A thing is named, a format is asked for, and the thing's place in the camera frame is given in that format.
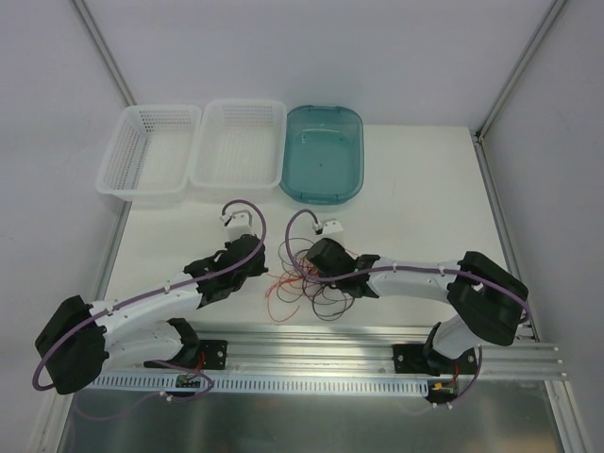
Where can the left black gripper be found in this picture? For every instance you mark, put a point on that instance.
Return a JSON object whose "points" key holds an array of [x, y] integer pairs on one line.
{"points": [[252, 260]]}

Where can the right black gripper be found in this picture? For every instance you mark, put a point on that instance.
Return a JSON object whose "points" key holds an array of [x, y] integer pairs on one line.
{"points": [[321, 258]]}

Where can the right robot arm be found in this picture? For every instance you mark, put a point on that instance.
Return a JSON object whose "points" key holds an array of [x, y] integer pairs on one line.
{"points": [[489, 303]]}

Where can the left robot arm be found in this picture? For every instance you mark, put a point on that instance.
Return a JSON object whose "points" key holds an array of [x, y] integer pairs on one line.
{"points": [[84, 339]]}

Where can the teal transparent plastic bin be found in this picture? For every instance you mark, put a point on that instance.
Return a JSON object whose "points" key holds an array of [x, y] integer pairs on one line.
{"points": [[323, 160]]}

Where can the left white perforated basket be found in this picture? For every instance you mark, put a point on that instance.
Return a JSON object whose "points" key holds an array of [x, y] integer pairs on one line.
{"points": [[148, 158]]}

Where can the white perforated basket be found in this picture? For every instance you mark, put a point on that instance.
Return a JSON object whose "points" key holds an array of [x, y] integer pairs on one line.
{"points": [[239, 151], [148, 158]]}

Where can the right white perforated basket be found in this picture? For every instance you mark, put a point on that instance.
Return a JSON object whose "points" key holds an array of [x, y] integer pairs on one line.
{"points": [[239, 151]]}

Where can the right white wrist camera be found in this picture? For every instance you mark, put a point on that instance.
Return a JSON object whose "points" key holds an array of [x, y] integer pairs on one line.
{"points": [[328, 227]]}

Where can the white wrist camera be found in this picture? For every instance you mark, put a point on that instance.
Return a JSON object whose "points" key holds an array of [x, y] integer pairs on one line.
{"points": [[237, 224], [328, 227]]}

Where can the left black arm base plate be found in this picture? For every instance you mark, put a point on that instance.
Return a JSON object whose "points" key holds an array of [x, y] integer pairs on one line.
{"points": [[211, 355]]}

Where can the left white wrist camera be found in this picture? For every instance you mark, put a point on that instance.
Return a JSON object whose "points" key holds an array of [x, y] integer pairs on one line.
{"points": [[237, 224]]}

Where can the white slotted cable duct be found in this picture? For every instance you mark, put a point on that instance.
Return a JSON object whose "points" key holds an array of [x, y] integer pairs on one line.
{"points": [[258, 384]]}

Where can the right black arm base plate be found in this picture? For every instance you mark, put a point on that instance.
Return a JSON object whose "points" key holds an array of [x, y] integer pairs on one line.
{"points": [[409, 359]]}

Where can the aluminium mounting rail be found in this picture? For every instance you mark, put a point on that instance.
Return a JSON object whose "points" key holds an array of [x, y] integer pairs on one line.
{"points": [[338, 351]]}

